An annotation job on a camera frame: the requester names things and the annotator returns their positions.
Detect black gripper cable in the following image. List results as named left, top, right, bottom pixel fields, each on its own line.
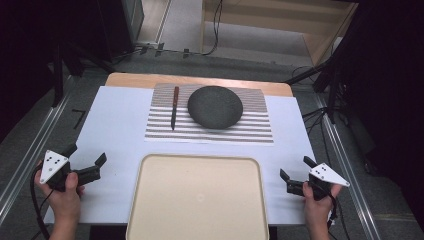
left=326, top=194, right=352, bottom=240
left=29, top=164, right=56, bottom=240

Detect person's left hand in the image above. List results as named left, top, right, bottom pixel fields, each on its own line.
left=33, top=161, right=86, bottom=228

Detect light wooden shelf unit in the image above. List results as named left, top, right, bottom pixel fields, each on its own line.
left=199, top=0, right=360, bottom=68

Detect brown-handled knife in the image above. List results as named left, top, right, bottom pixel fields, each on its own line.
left=170, top=85, right=181, bottom=132

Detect power strip with plugs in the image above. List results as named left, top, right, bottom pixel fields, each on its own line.
left=133, top=41, right=192, bottom=58

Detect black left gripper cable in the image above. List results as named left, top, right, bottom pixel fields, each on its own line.
left=29, top=164, right=56, bottom=240

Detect black hanging cable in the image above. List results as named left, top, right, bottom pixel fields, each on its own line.
left=201, top=0, right=224, bottom=57

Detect dark grey round plate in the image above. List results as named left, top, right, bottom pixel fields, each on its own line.
left=186, top=85, right=244, bottom=131

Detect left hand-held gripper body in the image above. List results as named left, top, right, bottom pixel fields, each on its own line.
left=39, top=150, right=102, bottom=193

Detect person's right hand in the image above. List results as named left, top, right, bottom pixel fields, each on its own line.
left=302, top=182, right=343, bottom=232

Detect striped placemat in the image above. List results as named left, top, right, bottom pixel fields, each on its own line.
left=143, top=82, right=275, bottom=145

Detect metal floor rail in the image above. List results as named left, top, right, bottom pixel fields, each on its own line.
left=0, top=75, right=78, bottom=223
left=314, top=94, right=382, bottom=240

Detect beige plastic tray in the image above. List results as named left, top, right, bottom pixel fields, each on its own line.
left=125, top=153, right=271, bottom=240

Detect dark cabinet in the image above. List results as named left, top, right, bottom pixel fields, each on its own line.
left=95, top=0, right=145, bottom=63

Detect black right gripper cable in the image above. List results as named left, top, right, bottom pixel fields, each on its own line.
left=326, top=194, right=352, bottom=240

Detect black floor cables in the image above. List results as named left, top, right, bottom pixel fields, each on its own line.
left=291, top=64, right=349, bottom=168

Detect white table cover sheet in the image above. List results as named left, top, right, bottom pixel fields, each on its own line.
left=43, top=85, right=316, bottom=226

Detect wooden table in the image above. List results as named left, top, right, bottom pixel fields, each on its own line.
left=104, top=72, right=295, bottom=98

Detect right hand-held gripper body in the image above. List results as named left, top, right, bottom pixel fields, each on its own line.
left=286, top=162, right=351, bottom=202

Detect black metal stand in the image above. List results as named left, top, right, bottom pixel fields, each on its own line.
left=49, top=41, right=117, bottom=108
left=284, top=56, right=344, bottom=125

